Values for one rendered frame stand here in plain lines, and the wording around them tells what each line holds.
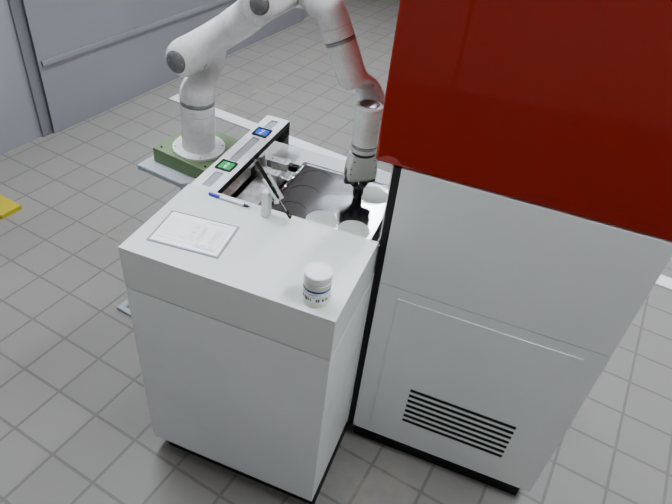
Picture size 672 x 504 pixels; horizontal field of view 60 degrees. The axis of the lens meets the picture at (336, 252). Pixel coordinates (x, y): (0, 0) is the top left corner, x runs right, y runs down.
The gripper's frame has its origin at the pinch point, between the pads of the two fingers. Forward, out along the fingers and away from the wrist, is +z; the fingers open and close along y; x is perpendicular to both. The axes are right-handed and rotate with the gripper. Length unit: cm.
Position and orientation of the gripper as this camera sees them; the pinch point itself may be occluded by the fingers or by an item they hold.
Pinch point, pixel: (358, 191)
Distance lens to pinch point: 195.8
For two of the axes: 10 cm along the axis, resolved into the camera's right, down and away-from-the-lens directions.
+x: 2.9, 6.3, -7.2
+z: -0.9, 7.7, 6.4
